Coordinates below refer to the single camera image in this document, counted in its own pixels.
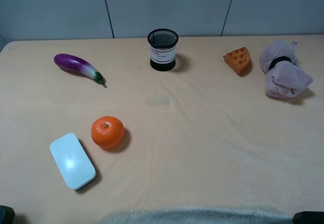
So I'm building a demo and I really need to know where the purple toy eggplant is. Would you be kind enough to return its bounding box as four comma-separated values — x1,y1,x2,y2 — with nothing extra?
54,54,107,87

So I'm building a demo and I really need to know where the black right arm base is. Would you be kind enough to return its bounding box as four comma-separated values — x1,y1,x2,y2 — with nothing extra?
293,211,324,224

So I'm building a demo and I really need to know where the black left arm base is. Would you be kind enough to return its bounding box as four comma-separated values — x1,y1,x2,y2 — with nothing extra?
0,205,15,224

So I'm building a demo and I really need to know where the black mesh pen cup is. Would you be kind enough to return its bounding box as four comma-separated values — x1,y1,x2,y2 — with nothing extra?
147,28,179,71

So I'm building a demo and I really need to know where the orange toy tangerine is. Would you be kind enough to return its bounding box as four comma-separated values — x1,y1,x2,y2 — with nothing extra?
91,116,125,149

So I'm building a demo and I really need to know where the orange toy waffle slice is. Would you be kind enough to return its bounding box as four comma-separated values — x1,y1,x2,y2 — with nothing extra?
223,47,251,75

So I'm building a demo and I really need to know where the white rectangular box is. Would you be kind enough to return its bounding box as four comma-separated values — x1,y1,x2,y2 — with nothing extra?
50,133,96,190

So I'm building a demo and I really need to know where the pink rolled towel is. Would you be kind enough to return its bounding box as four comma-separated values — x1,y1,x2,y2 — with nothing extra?
259,40,313,99

